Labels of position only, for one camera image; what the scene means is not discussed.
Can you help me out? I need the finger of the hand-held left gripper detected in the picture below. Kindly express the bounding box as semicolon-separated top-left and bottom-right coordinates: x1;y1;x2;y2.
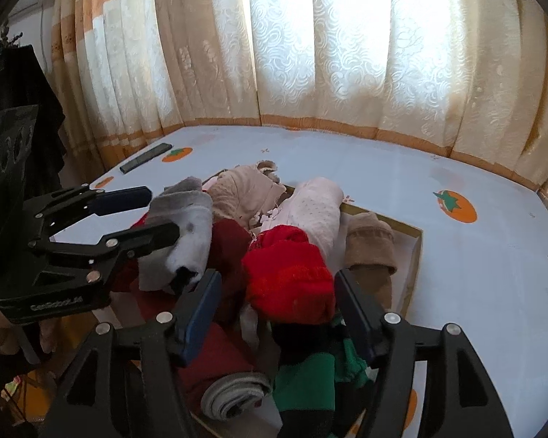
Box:
20;185;152;235
27;221;181;279

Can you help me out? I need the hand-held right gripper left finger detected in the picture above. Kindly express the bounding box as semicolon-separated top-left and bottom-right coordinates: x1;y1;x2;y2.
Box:
46;268;223;438

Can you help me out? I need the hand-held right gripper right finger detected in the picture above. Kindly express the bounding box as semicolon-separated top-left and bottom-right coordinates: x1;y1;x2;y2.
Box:
334;268;514;438

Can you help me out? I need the light grey sock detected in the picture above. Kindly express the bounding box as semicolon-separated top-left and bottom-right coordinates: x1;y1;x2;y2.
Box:
137;176;215;295

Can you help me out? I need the tan brown underwear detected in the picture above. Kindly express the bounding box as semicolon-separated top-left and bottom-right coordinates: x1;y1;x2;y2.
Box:
342;212;399;308

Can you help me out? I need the shallow cardboard box tray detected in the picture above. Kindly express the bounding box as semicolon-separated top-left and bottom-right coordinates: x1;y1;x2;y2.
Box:
189;169;425;438

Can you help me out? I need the bright red underwear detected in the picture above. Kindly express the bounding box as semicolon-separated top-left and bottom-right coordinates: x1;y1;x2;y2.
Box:
241;226;336;324

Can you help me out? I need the maroon underwear with grey waistband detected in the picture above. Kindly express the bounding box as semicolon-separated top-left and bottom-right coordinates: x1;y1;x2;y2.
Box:
114;216;277;420

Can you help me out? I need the green and black underwear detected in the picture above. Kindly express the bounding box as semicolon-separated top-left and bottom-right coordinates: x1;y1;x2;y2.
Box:
271;315;375;438

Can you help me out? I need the pale pink underwear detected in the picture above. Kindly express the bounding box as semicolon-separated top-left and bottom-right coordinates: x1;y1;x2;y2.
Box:
251;177;348;261

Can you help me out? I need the beige dotted underwear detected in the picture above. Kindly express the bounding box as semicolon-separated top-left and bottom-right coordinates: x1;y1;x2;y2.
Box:
205;161;286;233

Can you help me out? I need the person's left hand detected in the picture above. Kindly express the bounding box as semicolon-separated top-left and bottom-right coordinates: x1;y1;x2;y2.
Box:
0;303;58;366

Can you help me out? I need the black remote control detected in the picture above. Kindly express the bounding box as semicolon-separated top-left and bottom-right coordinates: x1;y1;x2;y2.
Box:
119;143;173;174

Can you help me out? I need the black hanging garment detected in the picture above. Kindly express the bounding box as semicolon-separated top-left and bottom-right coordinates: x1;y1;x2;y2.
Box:
0;45;67;201

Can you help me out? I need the wooden coat rack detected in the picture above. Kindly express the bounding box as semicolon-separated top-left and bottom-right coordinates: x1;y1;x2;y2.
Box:
0;25;23;51

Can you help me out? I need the orange and cream patterned curtain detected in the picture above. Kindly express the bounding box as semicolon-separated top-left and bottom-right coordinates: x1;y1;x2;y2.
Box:
50;0;548;192

